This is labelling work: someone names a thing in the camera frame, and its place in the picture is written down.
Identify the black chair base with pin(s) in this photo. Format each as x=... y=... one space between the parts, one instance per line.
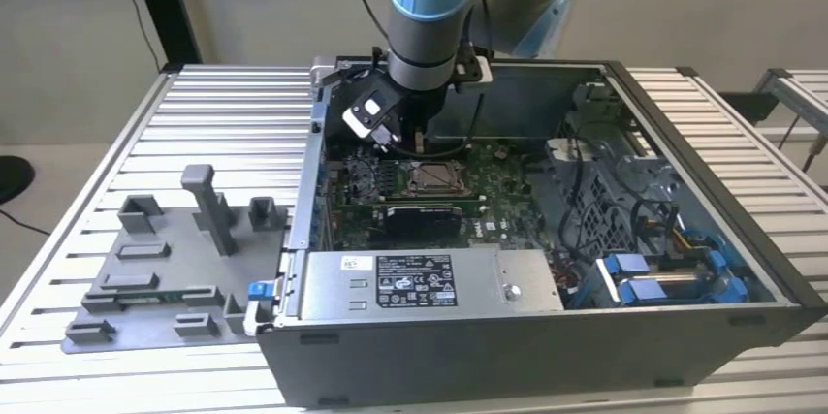
x=13 y=176

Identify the CPU socket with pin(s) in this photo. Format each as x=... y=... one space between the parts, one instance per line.
x=411 y=191

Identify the grey parts rack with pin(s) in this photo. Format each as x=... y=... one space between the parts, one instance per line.
x=187 y=249

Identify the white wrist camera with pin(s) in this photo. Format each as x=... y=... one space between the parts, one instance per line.
x=362 y=118
x=482 y=72

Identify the black metal post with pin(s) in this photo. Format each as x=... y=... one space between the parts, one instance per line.
x=162 y=2

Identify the aluminium slat side table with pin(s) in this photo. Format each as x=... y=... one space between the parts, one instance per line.
x=806 y=94

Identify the green motherboard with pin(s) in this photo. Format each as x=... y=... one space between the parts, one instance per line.
x=511 y=210

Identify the grey PC case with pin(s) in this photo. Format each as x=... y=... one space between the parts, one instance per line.
x=453 y=365

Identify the silver CPU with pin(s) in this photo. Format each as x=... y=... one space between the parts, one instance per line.
x=435 y=176

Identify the metal disk bay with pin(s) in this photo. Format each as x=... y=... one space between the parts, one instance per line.
x=602 y=210

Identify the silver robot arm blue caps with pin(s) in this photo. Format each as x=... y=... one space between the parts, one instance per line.
x=421 y=45

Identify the blue disk carrier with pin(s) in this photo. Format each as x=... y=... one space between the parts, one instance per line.
x=643 y=292
x=629 y=266

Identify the silver power supply unit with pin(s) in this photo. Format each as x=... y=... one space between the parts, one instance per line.
x=330 y=290

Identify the blue case latch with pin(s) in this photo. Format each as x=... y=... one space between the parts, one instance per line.
x=258 y=290

